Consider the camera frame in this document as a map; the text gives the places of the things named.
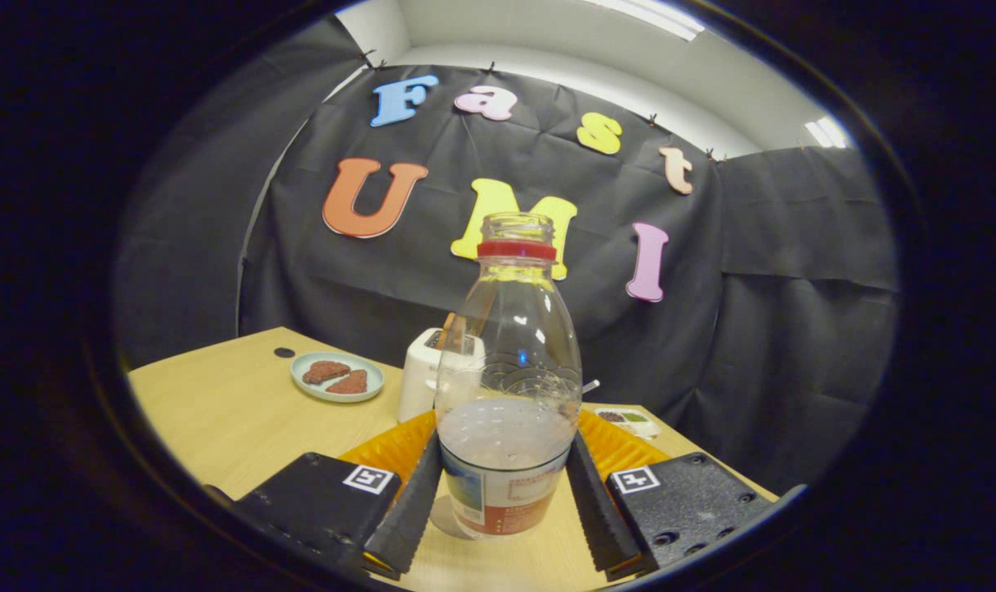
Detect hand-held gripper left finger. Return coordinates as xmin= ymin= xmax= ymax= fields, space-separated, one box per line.
xmin=234 ymin=409 xmax=442 ymax=576

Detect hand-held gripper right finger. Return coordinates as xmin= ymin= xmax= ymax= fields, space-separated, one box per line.
xmin=565 ymin=409 xmax=782 ymax=580

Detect white toaster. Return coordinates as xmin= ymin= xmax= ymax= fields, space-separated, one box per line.
xmin=397 ymin=327 xmax=486 ymax=424

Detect pale green plate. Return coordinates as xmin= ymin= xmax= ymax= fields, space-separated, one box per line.
xmin=290 ymin=352 xmax=386 ymax=404

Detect round brown coaster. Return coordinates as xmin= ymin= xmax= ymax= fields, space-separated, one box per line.
xmin=429 ymin=493 xmax=474 ymax=540

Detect ceiling light panel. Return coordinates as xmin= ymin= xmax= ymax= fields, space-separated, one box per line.
xmin=804 ymin=116 xmax=850 ymax=149
xmin=584 ymin=0 xmax=706 ymax=42

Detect white divided snack tray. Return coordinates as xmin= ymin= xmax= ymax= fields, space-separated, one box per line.
xmin=594 ymin=408 xmax=661 ymax=439

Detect clear plastic juice bottle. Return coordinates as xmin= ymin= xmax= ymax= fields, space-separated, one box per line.
xmin=434 ymin=212 xmax=583 ymax=539

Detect wooden table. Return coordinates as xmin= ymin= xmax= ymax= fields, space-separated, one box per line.
xmin=127 ymin=326 xmax=782 ymax=592

